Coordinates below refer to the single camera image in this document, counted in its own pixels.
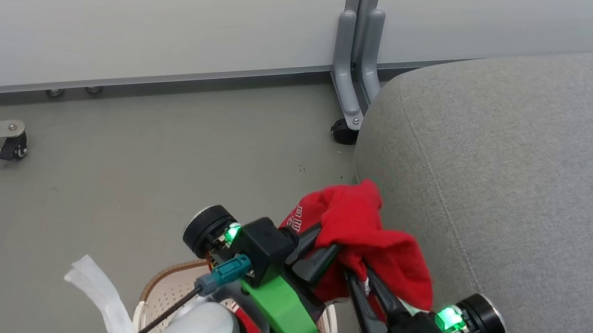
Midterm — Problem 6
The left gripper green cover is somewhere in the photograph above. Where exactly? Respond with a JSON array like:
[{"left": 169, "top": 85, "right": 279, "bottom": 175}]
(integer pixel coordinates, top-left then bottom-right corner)
[{"left": 166, "top": 200, "right": 345, "bottom": 333}]

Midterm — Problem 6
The red sports jersey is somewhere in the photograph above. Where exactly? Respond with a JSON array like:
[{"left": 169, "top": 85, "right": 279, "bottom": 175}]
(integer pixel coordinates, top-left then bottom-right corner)
[{"left": 231, "top": 160, "right": 454, "bottom": 333}]

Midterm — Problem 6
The cream laundry basket brown rim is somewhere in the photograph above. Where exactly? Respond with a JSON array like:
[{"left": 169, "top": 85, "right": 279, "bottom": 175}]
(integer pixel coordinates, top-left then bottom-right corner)
[{"left": 132, "top": 250, "right": 350, "bottom": 333}]

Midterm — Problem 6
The black caster wheel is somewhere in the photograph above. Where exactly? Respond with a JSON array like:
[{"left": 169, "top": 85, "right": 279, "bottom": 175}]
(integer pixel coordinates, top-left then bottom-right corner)
[
  {"left": 328, "top": 116, "right": 362, "bottom": 147},
  {"left": 0, "top": 129, "right": 31, "bottom": 164}
]

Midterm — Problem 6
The grey fabric sofa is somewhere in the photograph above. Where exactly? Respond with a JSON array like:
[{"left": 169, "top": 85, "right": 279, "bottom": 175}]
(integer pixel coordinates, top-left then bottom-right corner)
[{"left": 322, "top": 0, "right": 593, "bottom": 333}]

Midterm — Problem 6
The white crumpled fabric strip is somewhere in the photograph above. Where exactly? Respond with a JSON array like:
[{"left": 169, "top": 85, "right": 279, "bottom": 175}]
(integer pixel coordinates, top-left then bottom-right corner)
[{"left": 54, "top": 251, "right": 148, "bottom": 333}]

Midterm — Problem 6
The left camera cable teal plug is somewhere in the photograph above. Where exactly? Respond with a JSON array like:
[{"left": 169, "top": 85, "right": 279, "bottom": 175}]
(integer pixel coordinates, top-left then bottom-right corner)
[{"left": 133, "top": 239, "right": 254, "bottom": 333}]

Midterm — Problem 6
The short grey partition bottom rail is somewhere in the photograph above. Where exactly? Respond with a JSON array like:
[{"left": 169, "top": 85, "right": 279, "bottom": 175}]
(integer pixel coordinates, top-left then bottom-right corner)
[{"left": 374, "top": 42, "right": 475, "bottom": 97}]

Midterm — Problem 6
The long grey partition bottom rail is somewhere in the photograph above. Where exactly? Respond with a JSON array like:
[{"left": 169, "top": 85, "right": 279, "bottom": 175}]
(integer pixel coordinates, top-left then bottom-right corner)
[{"left": 0, "top": 8, "right": 334, "bottom": 170}]

